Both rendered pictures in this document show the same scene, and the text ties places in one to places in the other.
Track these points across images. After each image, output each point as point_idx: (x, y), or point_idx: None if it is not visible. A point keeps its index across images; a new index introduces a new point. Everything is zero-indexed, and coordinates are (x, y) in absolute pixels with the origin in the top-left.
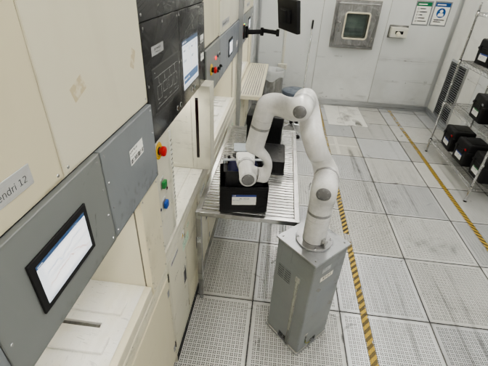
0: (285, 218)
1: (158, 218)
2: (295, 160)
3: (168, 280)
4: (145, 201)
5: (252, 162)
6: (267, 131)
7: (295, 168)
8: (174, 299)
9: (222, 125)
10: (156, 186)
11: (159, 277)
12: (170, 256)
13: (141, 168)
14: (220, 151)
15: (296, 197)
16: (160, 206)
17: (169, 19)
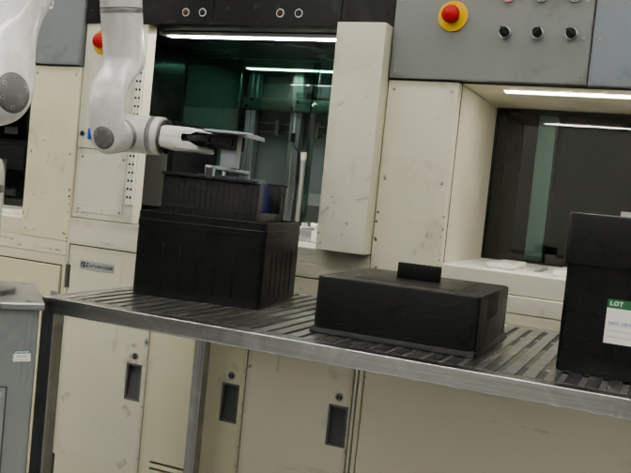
0: (79, 294)
1: (67, 135)
2: (423, 361)
3: (66, 281)
4: (43, 77)
5: (145, 119)
6: (100, 12)
7: (350, 348)
8: (72, 353)
9: None
10: (75, 83)
11: (39, 229)
12: (82, 243)
13: (41, 24)
14: (515, 325)
15: (160, 314)
16: (82, 126)
17: None
